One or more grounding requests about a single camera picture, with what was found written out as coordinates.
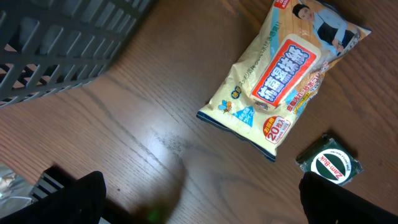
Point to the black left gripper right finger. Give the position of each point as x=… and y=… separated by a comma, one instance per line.
x=326, y=203

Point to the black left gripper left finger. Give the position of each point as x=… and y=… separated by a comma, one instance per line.
x=82, y=202

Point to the green Zam-Buk box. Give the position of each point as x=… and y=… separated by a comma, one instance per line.
x=330, y=160

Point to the yellow snack bag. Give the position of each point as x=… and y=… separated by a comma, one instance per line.
x=268, y=88

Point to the dark grey plastic basket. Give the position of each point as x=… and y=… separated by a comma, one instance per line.
x=51, y=46

